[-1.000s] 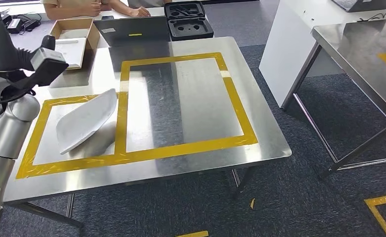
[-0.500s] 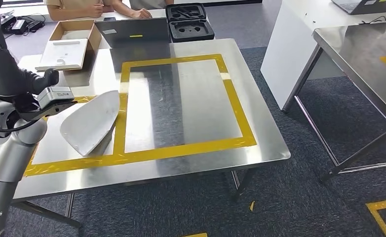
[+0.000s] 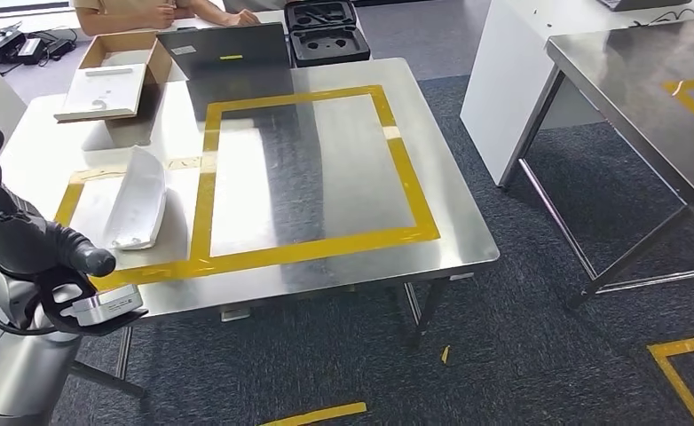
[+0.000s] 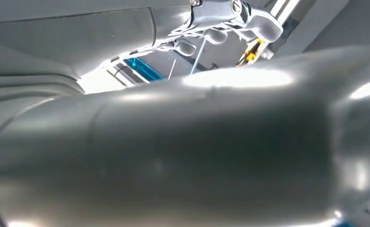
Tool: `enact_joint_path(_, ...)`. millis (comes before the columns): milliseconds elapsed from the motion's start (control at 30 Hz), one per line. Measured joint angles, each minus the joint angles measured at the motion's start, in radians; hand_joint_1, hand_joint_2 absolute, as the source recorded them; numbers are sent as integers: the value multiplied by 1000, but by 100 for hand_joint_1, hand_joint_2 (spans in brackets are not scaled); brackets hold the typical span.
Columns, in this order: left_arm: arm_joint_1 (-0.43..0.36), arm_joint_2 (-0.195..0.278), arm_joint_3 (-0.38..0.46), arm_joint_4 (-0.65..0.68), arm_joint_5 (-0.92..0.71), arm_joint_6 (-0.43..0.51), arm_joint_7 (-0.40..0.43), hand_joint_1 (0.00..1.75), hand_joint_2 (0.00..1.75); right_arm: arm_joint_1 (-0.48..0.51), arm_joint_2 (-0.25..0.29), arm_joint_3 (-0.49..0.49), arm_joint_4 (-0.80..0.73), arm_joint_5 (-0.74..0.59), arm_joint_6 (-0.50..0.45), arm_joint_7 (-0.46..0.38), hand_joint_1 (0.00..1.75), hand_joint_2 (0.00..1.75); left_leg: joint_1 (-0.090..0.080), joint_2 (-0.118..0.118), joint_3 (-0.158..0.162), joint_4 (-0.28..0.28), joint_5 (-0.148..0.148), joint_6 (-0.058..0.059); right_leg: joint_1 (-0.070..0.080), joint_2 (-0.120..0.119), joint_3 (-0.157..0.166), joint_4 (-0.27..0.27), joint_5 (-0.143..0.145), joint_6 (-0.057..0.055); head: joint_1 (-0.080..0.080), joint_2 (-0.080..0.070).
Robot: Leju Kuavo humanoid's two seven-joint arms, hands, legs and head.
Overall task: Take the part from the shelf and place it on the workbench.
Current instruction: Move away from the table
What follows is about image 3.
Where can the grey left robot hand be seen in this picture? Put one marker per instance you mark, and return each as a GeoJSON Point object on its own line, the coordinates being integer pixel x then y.
{"type": "Point", "coordinates": [12, 235]}

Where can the white plastic body part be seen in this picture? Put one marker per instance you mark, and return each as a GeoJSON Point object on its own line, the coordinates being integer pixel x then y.
{"type": "Point", "coordinates": [138, 200]}

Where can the stainless steel workbench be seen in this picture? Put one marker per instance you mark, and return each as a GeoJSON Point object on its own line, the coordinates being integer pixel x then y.
{"type": "Point", "coordinates": [353, 176]}
{"type": "Point", "coordinates": [629, 76]}

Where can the open cardboard box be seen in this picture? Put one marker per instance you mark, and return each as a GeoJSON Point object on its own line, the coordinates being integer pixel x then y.
{"type": "Point", "coordinates": [103, 94]}

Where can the black power adapter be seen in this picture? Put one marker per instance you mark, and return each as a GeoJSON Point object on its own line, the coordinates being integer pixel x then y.
{"type": "Point", "coordinates": [31, 52]}
{"type": "Point", "coordinates": [60, 48]}
{"type": "Point", "coordinates": [5, 42]}

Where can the grey floor socket box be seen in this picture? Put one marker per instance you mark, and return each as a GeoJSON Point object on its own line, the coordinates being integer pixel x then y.
{"type": "Point", "coordinates": [235, 314]}

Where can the person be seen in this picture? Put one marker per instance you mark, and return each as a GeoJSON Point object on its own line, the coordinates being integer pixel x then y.
{"type": "Point", "coordinates": [123, 14]}

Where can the grey flat case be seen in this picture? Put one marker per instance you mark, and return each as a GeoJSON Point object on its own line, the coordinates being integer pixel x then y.
{"type": "Point", "coordinates": [229, 50]}

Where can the black foam tray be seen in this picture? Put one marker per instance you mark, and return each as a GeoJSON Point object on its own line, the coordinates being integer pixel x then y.
{"type": "Point", "coordinates": [326, 44]}

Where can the yellow tape scrap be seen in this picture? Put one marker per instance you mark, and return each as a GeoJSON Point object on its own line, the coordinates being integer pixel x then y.
{"type": "Point", "coordinates": [445, 354]}

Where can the white pillar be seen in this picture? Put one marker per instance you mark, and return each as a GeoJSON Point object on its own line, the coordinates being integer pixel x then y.
{"type": "Point", "coordinates": [500, 88]}

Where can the grey laptop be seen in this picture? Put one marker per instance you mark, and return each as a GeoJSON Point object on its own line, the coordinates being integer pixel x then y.
{"type": "Point", "coordinates": [641, 3]}

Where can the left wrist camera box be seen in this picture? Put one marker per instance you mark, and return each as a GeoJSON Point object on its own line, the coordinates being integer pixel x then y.
{"type": "Point", "coordinates": [109, 306]}

